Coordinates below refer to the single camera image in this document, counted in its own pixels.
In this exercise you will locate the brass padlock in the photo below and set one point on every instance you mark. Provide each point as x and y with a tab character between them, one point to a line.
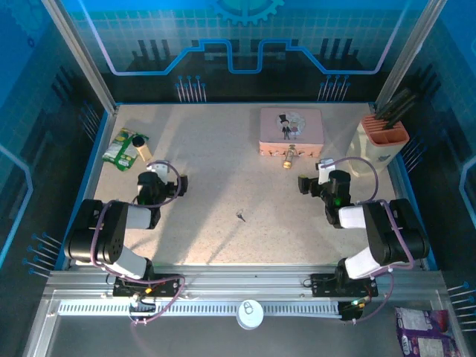
287	161

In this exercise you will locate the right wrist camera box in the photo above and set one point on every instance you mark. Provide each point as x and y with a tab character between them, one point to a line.
324	172

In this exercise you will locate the green snack packet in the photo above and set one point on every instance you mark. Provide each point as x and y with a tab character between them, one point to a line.
119	152

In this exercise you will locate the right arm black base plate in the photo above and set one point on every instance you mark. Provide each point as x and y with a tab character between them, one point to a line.
321	285

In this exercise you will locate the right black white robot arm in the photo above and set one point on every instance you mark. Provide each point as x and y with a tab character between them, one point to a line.
383	238

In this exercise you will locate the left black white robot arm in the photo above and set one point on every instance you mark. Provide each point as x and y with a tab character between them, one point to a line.
111	230

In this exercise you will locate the cream knife block orange top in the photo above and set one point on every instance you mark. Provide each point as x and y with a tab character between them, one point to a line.
366	156

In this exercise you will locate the pink tin box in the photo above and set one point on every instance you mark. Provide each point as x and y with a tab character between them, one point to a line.
308	126

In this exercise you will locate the aluminium frame post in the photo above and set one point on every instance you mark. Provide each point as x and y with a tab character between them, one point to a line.
80	56
409	56

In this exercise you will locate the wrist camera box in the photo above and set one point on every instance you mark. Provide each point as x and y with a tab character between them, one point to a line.
324	172
161	168

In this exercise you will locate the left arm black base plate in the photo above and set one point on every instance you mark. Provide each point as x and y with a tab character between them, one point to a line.
167	286

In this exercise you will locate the purple snack bag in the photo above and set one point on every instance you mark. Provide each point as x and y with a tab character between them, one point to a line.
424	331

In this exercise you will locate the aluminium frame rail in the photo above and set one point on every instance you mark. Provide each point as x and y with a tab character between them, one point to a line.
241	277

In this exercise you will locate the small bottle black cap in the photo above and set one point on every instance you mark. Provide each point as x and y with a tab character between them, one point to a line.
143	150

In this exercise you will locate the small metal key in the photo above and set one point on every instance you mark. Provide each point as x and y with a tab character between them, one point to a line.
241	215

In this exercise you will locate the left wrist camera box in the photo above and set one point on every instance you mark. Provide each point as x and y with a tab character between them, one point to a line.
161	168

